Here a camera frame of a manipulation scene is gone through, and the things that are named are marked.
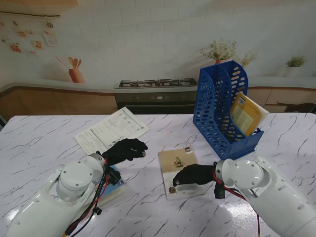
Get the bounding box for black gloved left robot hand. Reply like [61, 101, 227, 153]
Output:
[101, 138, 149, 165]

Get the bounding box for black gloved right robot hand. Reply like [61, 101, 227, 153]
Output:
[172, 163, 218, 188]

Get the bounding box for beige Little Prince book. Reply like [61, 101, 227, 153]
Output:
[158, 146, 207, 200]

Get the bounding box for yellow cover book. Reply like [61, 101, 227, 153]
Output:
[230, 91, 270, 137]

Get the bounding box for white printed paper sheet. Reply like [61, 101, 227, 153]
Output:
[74, 106, 151, 156]

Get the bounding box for blue cover book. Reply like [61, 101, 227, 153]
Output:
[95, 165, 129, 207]

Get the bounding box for blue perforated plastic file rack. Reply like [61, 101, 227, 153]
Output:
[193, 60, 265, 160]

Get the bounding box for large illustrated picture book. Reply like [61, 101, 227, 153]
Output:
[0, 0, 316, 121]

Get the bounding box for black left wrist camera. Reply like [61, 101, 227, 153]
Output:
[107, 167, 122, 186]

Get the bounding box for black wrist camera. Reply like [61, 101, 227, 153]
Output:
[107, 167, 122, 186]
[214, 182, 227, 199]

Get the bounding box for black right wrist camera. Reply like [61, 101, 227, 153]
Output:
[214, 182, 227, 199]

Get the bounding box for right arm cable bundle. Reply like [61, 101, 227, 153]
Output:
[214, 172, 262, 237]

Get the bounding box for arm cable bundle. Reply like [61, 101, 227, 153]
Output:
[63, 158, 112, 237]
[214, 172, 262, 237]

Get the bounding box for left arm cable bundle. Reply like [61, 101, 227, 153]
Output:
[63, 158, 112, 237]

